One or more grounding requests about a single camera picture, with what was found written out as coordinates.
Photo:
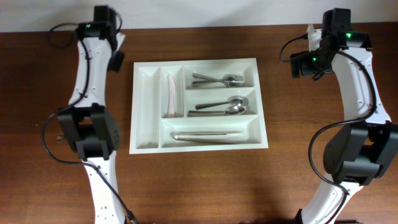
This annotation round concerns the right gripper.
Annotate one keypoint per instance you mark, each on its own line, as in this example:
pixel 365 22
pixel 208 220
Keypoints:
pixel 305 66

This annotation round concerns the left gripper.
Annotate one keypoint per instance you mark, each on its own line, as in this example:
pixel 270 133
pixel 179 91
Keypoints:
pixel 115 60

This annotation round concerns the pink plastic knife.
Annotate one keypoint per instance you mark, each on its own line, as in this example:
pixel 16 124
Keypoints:
pixel 172 94

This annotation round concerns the steel fork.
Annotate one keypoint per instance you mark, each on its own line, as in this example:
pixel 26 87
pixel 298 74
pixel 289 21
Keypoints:
pixel 214 79
pixel 217 82

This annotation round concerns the steel tablespoon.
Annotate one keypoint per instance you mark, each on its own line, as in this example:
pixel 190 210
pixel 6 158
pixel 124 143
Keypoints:
pixel 233 100
pixel 232 110

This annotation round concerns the steel tongs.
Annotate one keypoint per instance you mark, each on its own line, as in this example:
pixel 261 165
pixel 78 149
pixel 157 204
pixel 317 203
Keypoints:
pixel 220 137

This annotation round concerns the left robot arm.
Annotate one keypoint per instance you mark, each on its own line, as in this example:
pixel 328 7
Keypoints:
pixel 87 124

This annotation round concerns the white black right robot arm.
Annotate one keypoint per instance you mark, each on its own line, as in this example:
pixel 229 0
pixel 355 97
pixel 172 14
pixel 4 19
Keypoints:
pixel 349 154

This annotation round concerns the white cutlery tray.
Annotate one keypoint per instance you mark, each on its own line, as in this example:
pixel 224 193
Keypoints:
pixel 197 82

